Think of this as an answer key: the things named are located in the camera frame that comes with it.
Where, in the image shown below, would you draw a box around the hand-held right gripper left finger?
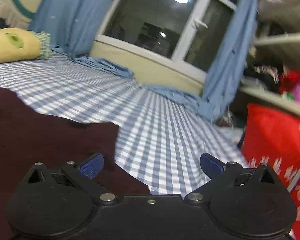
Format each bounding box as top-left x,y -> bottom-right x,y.
22,153 -> 119,205

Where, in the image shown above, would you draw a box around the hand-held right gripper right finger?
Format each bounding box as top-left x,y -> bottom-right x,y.
184,152 -> 282,205

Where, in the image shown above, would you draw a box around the maroon printed sweatshirt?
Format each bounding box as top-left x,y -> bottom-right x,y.
0,82 -> 152,240

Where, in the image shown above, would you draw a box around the pile of dark folded clothes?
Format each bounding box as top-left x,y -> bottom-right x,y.
244,65 -> 281,93

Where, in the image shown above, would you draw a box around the red fabric bag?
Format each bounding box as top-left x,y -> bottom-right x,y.
241,104 -> 300,240

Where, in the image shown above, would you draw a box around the bed with blue checked sheet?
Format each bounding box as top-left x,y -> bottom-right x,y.
0,51 -> 251,196

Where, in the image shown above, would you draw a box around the blue star curtain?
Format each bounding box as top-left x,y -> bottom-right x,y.
145,0 -> 262,123
27,0 -> 134,78

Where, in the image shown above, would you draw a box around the red cloth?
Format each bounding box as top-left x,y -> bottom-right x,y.
280,71 -> 300,98

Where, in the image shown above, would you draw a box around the white shelf unit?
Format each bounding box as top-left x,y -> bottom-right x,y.
240,0 -> 300,120

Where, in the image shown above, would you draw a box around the yellow avocado pillows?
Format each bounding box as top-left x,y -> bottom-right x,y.
0,27 -> 52,65

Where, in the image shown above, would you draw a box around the white framed window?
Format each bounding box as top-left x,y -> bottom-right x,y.
95,0 -> 246,81

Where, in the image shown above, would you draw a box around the chrome tube frame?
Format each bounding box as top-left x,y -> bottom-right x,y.
287,152 -> 300,202

